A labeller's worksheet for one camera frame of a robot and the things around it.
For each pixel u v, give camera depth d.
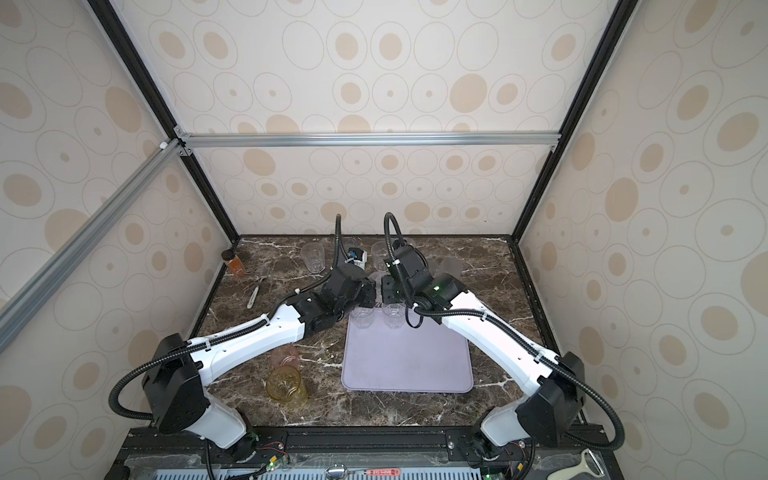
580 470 0.70
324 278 0.61
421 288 0.54
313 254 1.10
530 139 0.90
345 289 0.60
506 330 0.45
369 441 0.75
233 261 1.03
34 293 0.53
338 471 0.70
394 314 0.97
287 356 0.88
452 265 1.09
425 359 0.87
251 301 1.00
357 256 0.70
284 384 0.82
